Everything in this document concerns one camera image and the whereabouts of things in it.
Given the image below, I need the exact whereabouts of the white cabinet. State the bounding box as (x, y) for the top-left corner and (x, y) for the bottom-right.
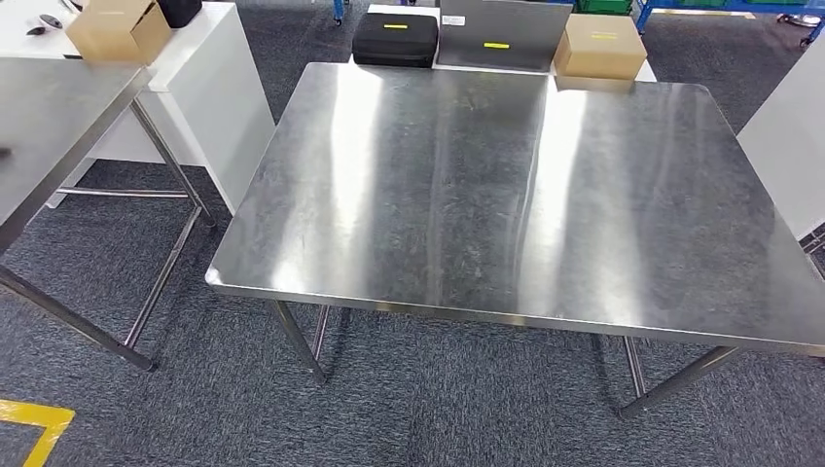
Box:
(0, 0), (277, 215)
(737, 35), (825, 239)

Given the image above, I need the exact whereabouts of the cardboard box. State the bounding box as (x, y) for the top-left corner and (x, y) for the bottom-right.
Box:
(66, 0), (174, 66)
(553, 14), (648, 82)

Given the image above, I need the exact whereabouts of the stainless steel table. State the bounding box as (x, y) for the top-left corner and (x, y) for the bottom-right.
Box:
(0, 57), (217, 374)

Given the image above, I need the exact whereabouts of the stainless steel workbench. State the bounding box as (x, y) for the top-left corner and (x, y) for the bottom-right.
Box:
(204, 62), (825, 420)

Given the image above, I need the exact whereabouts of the green plastic crate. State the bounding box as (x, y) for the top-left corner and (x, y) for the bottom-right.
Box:
(575, 0), (634, 16)

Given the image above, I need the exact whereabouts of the black carrying case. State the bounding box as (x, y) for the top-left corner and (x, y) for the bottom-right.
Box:
(351, 13), (440, 69)

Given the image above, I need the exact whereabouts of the yellow floor tape square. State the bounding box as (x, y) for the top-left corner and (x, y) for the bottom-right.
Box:
(0, 399), (77, 467)

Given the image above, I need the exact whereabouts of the black container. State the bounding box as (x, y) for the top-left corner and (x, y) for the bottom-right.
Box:
(156, 0), (204, 29)

